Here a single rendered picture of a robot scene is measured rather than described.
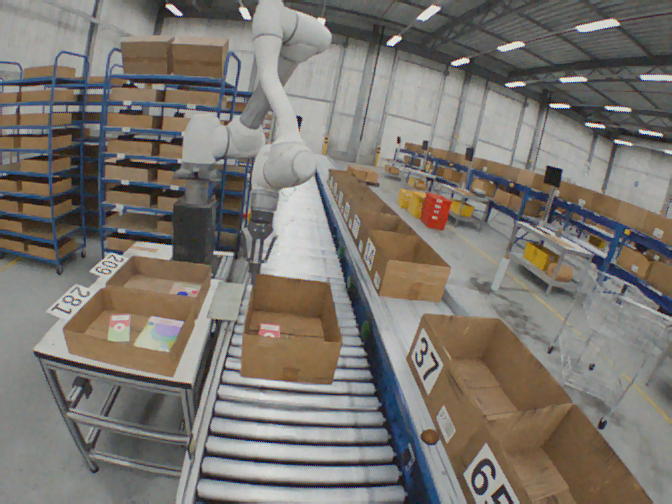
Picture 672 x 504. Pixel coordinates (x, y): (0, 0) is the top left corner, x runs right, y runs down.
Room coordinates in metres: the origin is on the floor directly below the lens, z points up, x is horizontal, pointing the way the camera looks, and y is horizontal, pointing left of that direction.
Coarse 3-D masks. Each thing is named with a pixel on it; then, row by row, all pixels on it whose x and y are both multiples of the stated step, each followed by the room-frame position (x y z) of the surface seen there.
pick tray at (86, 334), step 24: (96, 312) 0.77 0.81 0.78; (120, 312) 0.84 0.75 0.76; (144, 312) 0.87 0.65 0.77; (168, 312) 0.88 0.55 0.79; (192, 312) 0.87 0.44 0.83; (72, 336) 0.57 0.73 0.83; (96, 336) 0.67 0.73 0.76; (96, 360) 0.58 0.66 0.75; (120, 360) 0.60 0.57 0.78; (144, 360) 0.61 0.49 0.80; (168, 360) 0.63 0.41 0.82
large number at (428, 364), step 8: (424, 336) 0.74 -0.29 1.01; (416, 344) 0.77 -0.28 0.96; (424, 344) 0.73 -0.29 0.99; (416, 352) 0.75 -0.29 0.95; (424, 352) 0.71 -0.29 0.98; (432, 352) 0.68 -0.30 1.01; (416, 360) 0.74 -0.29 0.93; (424, 360) 0.70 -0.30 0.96; (432, 360) 0.66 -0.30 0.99; (440, 360) 0.63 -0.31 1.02; (424, 368) 0.68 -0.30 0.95; (432, 368) 0.65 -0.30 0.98; (440, 368) 0.62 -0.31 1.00; (424, 376) 0.67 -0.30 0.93; (432, 376) 0.63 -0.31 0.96; (424, 384) 0.65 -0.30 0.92; (432, 384) 0.62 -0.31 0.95
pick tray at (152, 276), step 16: (128, 272) 1.07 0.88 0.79; (144, 272) 1.14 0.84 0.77; (160, 272) 1.16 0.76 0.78; (176, 272) 1.18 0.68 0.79; (192, 272) 1.19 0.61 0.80; (208, 272) 1.15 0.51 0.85; (112, 288) 0.87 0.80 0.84; (128, 288) 0.88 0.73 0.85; (144, 288) 1.03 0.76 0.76; (160, 288) 1.07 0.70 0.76; (208, 288) 1.16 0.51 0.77
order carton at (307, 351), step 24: (264, 288) 1.10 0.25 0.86; (288, 288) 1.12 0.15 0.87; (312, 288) 1.14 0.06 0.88; (264, 312) 1.09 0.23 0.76; (288, 312) 1.12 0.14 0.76; (312, 312) 1.14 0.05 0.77; (264, 336) 0.73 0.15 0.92; (288, 336) 0.97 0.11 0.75; (312, 336) 1.00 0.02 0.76; (336, 336) 0.85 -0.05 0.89; (264, 360) 0.73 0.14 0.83; (288, 360) 0.74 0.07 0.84; (312, 360) 0.76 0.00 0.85; (336, 360) 0.77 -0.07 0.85
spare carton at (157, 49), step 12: (132, 36) 2.19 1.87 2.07; (144, 36) 2.20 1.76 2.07; (156, 36) 2.22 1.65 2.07; (168, 36) 2.24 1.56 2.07; (132, 48) 2.10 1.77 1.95; (144, 48) 2.12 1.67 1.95; (156, 48) 2.14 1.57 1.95; (168, 48) 2.19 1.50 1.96; (132, 60) 2.14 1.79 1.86; (144, 60) 2.16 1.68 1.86; (156, 60) 2.18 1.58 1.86; (168, 60) 2.23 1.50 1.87; (132, 72) 2.19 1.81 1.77; (144, 72) 2.21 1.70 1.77; (156, 72) 2.23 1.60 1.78; (168, 72) 2.27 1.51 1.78
